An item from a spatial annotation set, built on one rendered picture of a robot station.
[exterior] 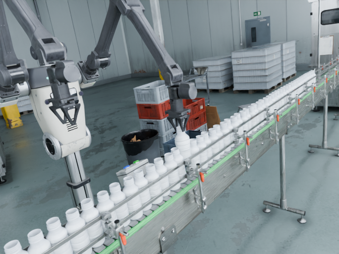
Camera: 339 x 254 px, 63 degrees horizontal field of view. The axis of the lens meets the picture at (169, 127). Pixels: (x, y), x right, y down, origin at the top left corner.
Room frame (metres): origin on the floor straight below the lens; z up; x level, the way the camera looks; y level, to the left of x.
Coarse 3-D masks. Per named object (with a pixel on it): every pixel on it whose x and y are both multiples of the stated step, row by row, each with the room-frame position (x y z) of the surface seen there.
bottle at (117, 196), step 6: (114, 186) 0.90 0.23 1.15; (114, 192) 0.87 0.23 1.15; (120, 192) 0.88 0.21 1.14; (114, 198) 0.86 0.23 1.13; (120, 198) 0.87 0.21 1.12; (114, 204) 0.86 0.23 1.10; (126, 204) 0.88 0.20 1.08; (120, 210) 0.86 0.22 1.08; (126, 210) 0.88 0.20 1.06; (120, 216) 0.86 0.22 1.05; (126, 216) 0.87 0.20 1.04; (126, 222) 0.87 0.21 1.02
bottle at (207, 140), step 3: (201, 132) 1.33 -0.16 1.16; (204, 132) 1.33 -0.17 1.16; (207, 132) 1.32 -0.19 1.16; (204, 135) 1.30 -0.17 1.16; (207, 135) 1.30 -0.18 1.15; (204, 138) 1.30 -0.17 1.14; (207, 138) 1.30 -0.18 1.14; (204, 141) 1.29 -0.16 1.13; (207, 141) 1.29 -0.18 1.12; (210, 141) 1.30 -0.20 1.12; (207, 144) 1.29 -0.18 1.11; (210, 147) 1.30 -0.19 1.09; (207, 150) 1.29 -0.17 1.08; (210, 150) 1.29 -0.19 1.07; (207, 153) 1.29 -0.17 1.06; (210, 153) 1.29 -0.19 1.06; (207, 156) 1.29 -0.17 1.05; (210, 156) 1.29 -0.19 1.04; (210, 162) 1.29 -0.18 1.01
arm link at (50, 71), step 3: (51, 66) 0.97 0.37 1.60; (54, 66) 0.95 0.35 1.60; (48, 69) 0.94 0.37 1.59; (51, 69) 0.94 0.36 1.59; (54, 69) 0.94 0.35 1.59; (48, 72) 0.94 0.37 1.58; (51, 72) 0.94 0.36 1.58; (48, 75) 0.94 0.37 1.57; (51, 75) 0.94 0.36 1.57; (54, 75) 0.94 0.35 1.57; (48, 78) 0.95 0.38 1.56; (51, 78) 0.94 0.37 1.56; (54, 78) 0.94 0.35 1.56; (51, 81) 0.94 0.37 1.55; (54, 81) 0.94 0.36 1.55; (57, 81) 0.94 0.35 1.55; (60, 84) 0.95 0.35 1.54
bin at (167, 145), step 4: (188, 132) 2.06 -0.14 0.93; (192, 132) 2.04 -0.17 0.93; (196, 132) 2.01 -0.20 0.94; (200, 132) 1.99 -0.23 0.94; (192, 136) 2.04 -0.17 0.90; (168, 140) 1.89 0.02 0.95; (172, 140) 1.91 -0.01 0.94; (164, 144) 1.83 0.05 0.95; (168, 144) 1.80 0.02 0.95; (172, 144) 1.91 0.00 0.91; (164, 148) 1.83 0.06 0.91; (168, 148) 1.81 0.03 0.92; (164, 152) 1.84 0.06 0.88; (168, 152) 1.81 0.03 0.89
